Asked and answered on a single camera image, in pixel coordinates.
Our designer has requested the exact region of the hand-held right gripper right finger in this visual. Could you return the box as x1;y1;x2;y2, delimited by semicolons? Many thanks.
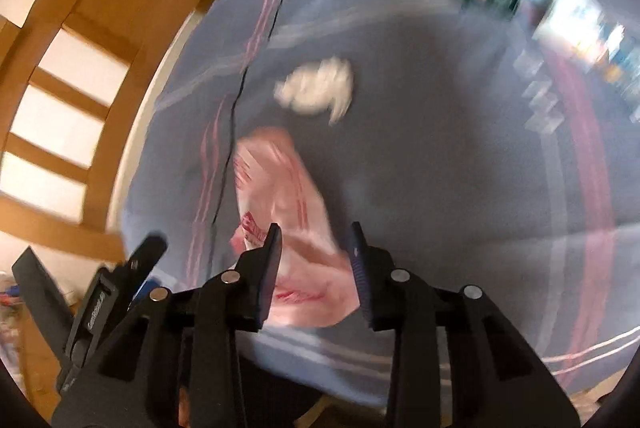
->
347;222;581;428

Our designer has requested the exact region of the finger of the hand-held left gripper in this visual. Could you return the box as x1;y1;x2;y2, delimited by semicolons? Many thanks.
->
120;234;168;304

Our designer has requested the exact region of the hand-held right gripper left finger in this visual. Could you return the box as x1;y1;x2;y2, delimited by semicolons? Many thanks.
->
52;223;283;428

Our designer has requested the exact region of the pink white plastic bag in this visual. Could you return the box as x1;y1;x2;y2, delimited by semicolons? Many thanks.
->
230;125;361;329

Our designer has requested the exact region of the blue striped blanket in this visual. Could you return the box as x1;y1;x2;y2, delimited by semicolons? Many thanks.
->
120;0;640;409

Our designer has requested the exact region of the white printed packet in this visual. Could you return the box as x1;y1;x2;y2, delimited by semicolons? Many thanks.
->
532;0;640;99

